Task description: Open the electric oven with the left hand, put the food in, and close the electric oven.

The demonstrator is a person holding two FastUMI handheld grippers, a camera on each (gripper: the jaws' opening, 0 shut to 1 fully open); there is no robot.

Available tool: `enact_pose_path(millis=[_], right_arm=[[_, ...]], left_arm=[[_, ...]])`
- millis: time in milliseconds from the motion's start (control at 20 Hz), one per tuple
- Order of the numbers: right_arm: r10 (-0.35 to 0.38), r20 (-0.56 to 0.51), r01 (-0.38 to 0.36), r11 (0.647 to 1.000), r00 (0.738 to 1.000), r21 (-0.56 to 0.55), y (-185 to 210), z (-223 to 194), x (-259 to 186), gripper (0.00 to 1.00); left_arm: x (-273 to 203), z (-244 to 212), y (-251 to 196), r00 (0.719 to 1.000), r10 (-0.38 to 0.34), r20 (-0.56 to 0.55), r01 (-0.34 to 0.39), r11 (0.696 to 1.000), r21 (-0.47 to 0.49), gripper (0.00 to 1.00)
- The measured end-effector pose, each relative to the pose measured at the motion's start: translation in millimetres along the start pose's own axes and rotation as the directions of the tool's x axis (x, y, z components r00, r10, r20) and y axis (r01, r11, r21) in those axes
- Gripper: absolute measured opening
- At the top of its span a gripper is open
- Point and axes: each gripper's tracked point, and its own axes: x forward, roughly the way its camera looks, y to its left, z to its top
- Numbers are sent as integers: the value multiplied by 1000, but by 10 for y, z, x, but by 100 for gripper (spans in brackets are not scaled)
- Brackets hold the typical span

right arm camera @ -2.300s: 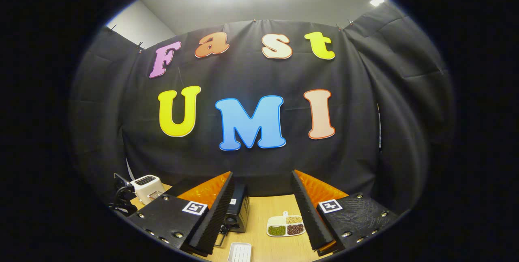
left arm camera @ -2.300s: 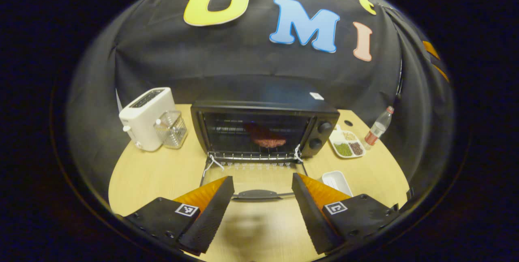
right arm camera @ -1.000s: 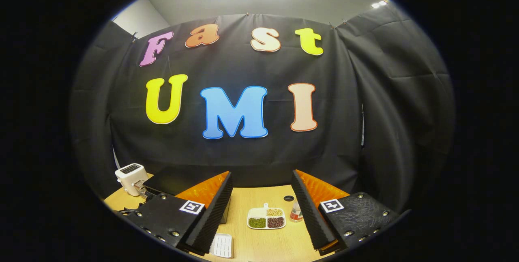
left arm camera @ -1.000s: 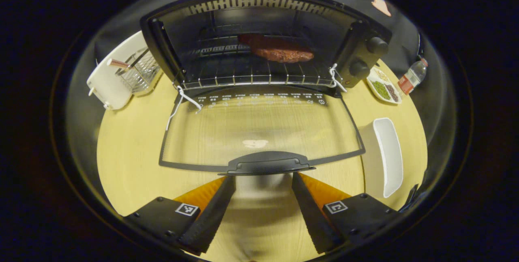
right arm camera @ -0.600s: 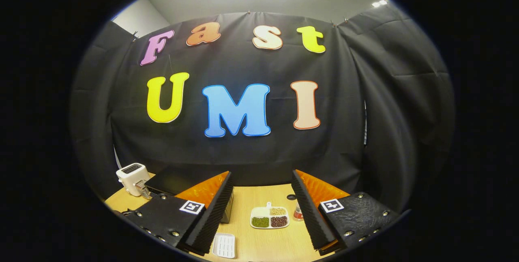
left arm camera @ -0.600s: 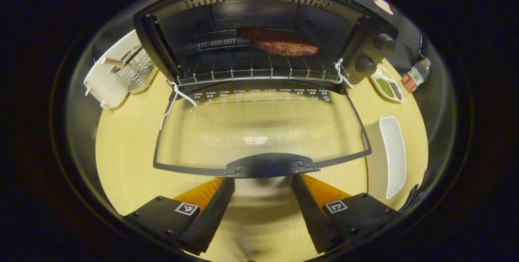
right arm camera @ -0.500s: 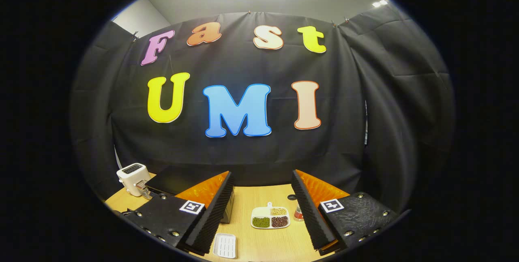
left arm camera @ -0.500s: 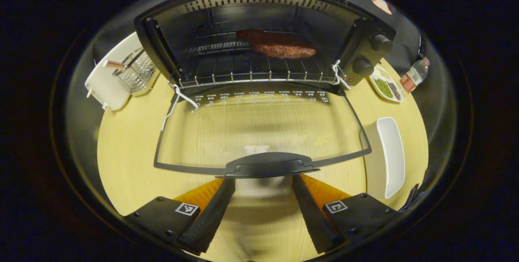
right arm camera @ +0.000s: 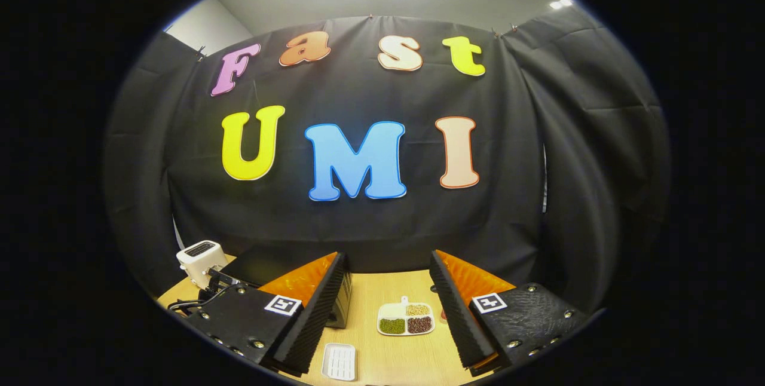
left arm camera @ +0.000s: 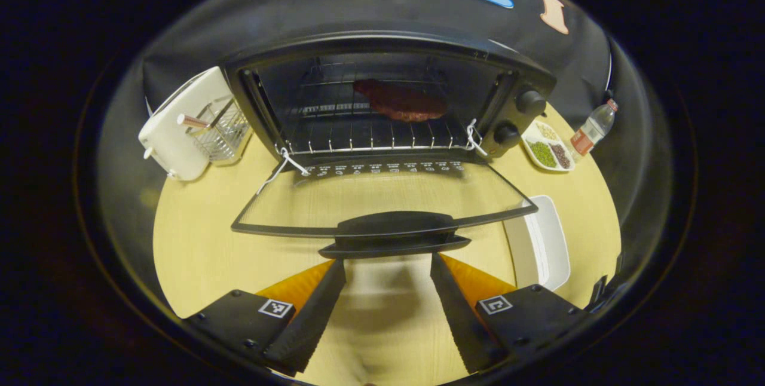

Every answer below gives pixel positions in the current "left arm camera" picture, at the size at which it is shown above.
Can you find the white rectangular tray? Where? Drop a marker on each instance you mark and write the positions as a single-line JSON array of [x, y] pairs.
[[550, 242]]

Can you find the white divided plate of beans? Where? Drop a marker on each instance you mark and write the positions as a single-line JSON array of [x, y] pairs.
[[544, 153]]

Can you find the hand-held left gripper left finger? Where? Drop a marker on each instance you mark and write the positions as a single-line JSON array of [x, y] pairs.
[[317, 314]]

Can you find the white oven door tie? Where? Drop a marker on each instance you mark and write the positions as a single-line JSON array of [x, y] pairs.
[[474, 135], [287, 162]]

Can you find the white toaster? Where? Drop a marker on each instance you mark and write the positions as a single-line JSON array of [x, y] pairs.
[[179, 135]]

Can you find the clear bottle with red label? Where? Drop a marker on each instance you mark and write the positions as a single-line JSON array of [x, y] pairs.
[[591, 132]]

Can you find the black backdrop cloth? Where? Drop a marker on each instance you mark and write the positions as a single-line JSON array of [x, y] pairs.
[[358, 9]]

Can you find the black electric oven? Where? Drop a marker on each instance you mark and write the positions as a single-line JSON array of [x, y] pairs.
[[508, 117]]

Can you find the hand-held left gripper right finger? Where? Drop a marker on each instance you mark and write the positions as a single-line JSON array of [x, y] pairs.
[[460, 314]]

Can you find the dark red meat slice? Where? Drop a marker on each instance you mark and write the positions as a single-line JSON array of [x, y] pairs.
[[400, 102]]

